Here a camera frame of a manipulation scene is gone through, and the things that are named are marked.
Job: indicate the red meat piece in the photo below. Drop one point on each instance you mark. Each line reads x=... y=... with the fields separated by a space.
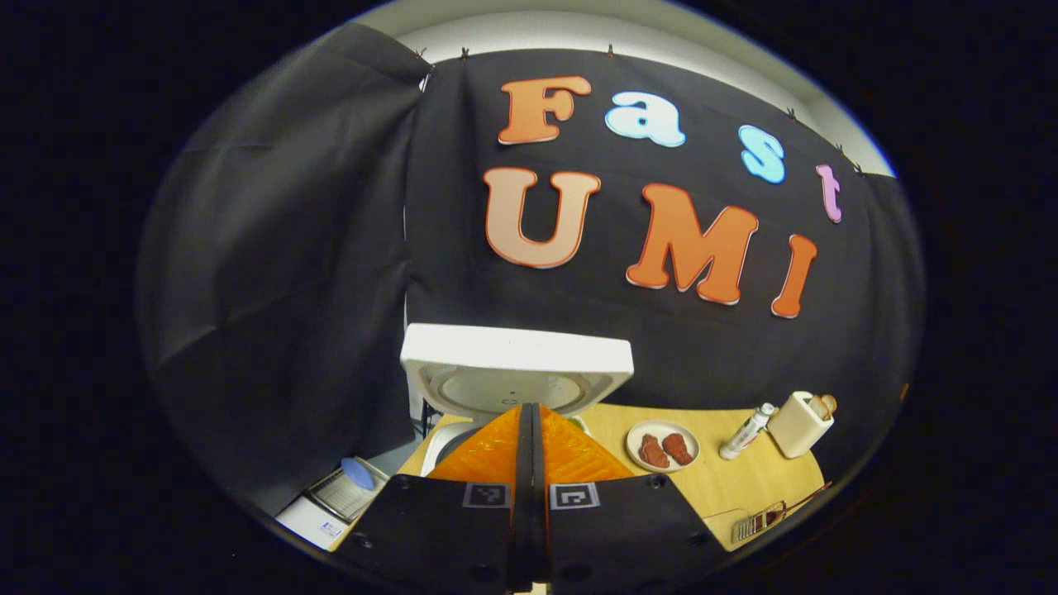
x=653 y=451
x=678 y=448

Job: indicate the cream toaster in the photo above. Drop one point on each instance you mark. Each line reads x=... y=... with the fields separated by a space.
x=795 y=430

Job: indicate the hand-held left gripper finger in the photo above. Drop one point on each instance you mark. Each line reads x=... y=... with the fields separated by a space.
x=522 y=512
x=540 y=512

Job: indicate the white box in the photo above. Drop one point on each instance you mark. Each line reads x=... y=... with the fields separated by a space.
x=310 y=525

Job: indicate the white round plate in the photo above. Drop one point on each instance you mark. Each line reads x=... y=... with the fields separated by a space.
x=661 y=428

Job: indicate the white rice cooker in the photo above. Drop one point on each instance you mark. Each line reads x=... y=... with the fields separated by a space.
x=512 y=347

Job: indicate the black backdrop cloth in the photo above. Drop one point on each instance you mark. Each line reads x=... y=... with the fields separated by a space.
x=289 y=289

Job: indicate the white bottle green label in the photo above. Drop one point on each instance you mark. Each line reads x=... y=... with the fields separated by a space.
x=744 y=434

